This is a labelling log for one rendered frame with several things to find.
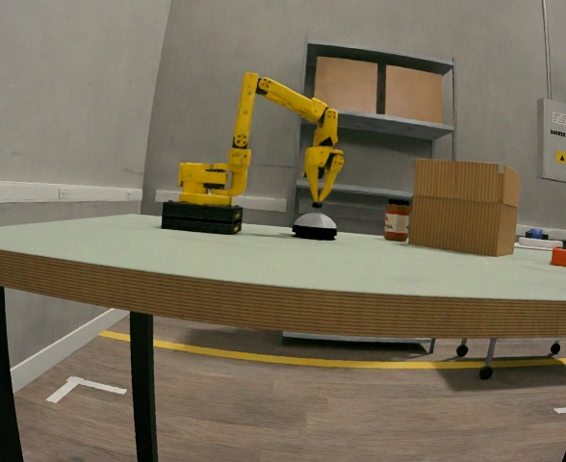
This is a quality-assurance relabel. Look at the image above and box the spice jar with black lid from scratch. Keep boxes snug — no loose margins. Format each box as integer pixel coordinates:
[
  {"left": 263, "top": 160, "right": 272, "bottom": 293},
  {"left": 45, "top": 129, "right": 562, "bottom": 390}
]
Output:
[{"left": 384, "top": 198, "right": 410, "bottom": 242}]

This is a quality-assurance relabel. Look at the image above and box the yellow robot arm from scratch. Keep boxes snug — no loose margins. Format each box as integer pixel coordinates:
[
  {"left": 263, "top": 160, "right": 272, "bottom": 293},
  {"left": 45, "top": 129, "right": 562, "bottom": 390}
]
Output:
[{"left": 179, "top": 72, "right": 338, "bottom": 206}]

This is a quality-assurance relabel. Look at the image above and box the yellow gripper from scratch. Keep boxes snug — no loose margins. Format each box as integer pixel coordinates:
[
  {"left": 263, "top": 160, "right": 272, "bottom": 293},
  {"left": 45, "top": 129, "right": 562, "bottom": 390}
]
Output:
[{"left": 302, "top": 146, "right": 344, "bottom": 202}]

